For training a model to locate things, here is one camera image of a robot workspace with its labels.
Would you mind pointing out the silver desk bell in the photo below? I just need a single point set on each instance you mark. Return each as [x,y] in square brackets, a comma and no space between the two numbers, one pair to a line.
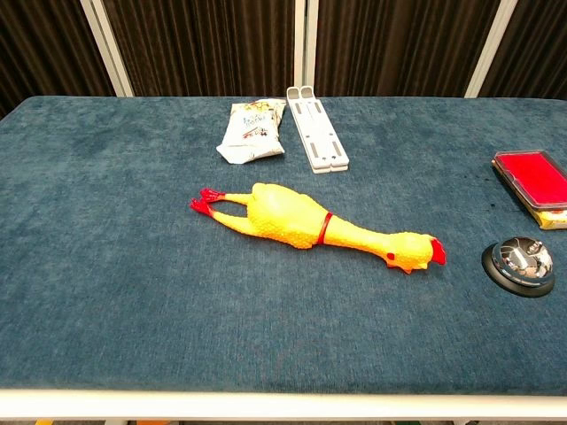
[522,261]

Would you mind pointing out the red ink pad box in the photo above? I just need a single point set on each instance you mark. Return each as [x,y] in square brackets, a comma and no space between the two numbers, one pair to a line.
[533,179]

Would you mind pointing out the blue velvet table cloth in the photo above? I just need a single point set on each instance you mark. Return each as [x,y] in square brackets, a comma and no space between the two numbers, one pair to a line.
[133,265]

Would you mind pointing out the yellow rubber chicken toy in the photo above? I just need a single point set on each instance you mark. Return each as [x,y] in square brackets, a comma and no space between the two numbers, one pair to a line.
[288,217]

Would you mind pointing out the white frame post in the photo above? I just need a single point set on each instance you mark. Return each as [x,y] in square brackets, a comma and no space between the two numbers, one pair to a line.
[491,46]
[106,44]
[306,44]

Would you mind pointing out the white folding plastic stand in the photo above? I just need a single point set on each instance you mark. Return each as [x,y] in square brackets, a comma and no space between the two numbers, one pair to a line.
[315,133]

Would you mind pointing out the dark pleated curtain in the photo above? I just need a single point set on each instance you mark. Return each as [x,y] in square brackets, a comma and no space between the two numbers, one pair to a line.
[208,44]

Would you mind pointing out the white snack packet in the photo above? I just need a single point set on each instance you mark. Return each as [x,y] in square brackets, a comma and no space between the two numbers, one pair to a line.
[252,130]

